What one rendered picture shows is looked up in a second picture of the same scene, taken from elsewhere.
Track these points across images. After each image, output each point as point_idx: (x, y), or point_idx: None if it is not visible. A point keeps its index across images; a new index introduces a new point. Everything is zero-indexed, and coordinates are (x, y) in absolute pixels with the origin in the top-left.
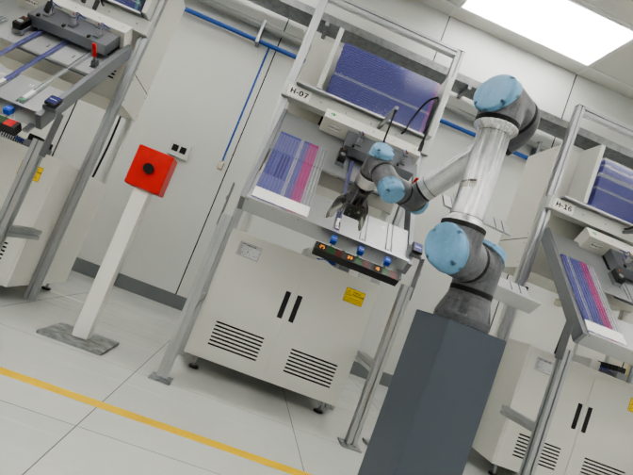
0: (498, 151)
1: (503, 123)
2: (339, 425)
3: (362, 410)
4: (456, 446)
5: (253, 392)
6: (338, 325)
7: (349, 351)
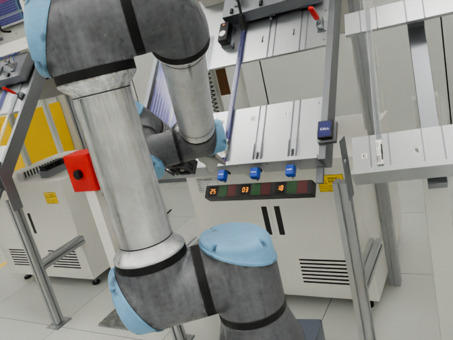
0: (98, 133)
1: (69, 90)
2: (388, 322)
3: (363, 337)
4: None
5: (290, 307)
6: (331, 220)
7: (360, 241)
